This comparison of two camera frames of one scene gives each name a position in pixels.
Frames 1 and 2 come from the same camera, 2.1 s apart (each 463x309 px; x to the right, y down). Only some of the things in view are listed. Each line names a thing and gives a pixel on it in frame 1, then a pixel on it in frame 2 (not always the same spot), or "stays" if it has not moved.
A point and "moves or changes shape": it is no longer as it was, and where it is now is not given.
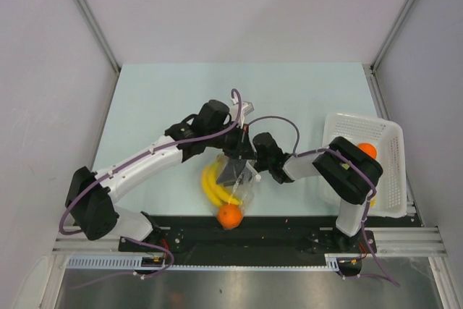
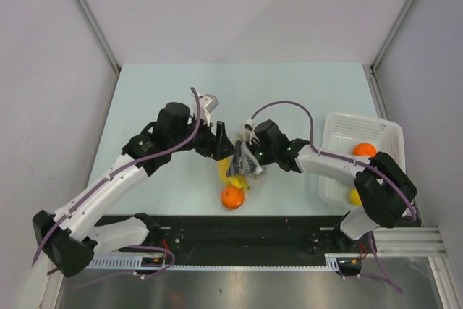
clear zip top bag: (228, 186) moves or changes shape
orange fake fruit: (229, 216) -> (232, 197)
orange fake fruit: (369, 148) stays
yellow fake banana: (215, 193) moves or changes shape
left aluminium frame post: (83, 2) stays
